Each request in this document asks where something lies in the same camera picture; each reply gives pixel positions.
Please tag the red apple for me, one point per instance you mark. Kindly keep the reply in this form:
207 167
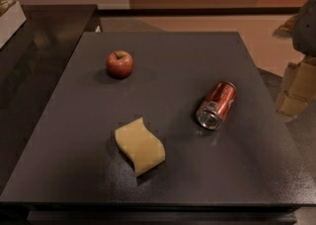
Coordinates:
119 64

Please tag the grey robot base part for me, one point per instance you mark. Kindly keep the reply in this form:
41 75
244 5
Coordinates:
304 30

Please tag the yellow wavy sponge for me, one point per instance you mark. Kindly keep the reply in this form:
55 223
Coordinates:
140 146

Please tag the red soda can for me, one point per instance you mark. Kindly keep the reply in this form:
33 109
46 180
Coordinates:
215 107

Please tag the dark side cabinet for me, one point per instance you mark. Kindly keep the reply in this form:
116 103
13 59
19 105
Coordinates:
31 63

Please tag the cardboard boxes at right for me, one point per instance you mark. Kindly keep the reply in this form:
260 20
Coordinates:
297 89

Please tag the white box on cabinet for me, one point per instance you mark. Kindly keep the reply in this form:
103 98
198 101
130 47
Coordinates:
10 22

